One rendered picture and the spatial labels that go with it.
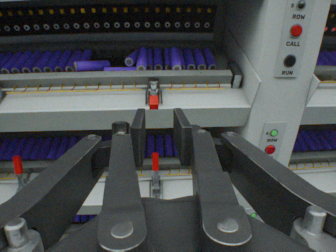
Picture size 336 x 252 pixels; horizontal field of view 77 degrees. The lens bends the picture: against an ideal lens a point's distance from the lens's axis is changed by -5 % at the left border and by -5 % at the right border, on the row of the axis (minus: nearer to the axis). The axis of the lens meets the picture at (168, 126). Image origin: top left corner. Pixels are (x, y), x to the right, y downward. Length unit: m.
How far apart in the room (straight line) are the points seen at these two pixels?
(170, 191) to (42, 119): 0.27
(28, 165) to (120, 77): 0.29
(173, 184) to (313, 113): 0.30
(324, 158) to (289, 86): 0.27
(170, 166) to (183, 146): 0.33
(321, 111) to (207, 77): 0.21
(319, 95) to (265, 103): 0.12
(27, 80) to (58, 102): 0.07
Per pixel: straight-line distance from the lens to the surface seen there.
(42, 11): 0.53
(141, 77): 0.38
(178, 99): 0.37
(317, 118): 0.47
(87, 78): 0.40
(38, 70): 0.48
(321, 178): 0.61
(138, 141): 0.16
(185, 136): 0.16
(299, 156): 0.58
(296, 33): 0.38
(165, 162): 0.48
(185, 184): 0.48
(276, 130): 0.42
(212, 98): 0.38
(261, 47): 0.37
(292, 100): 0.41
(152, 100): 0.30
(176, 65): 0.40
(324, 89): 0.50
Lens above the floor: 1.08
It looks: 26 degrees down
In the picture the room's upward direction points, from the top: straight up
